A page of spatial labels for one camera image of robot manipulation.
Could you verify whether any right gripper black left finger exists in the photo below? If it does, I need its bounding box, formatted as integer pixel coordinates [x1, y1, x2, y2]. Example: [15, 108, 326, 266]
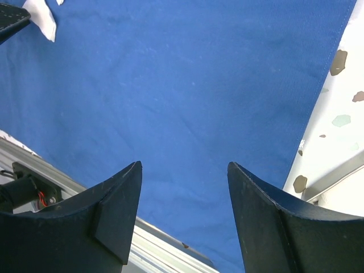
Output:
[1, 162, 142, 272]

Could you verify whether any white gauze pad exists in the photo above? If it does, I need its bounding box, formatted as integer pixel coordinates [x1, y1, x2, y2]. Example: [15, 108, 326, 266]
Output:
[23, 0, 57, 43]

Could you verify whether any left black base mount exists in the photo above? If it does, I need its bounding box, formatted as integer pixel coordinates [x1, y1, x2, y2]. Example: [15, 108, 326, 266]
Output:
[1, 162, 63, 213]

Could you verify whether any aluminium frame rail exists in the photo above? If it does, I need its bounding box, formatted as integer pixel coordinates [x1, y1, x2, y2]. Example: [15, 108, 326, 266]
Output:
[1, 133, 217, 272]

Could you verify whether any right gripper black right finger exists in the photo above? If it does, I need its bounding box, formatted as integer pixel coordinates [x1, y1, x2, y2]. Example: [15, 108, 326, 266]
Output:
[227, 162, 363, 272]

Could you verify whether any blue surgical drape cloth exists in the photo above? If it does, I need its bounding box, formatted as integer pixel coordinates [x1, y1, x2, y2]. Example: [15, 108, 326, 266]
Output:
[1, 0, 355, 272]

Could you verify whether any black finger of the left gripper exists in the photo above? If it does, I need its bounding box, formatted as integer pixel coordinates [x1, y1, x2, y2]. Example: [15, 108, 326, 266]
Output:
[0, 3, 31, 44]

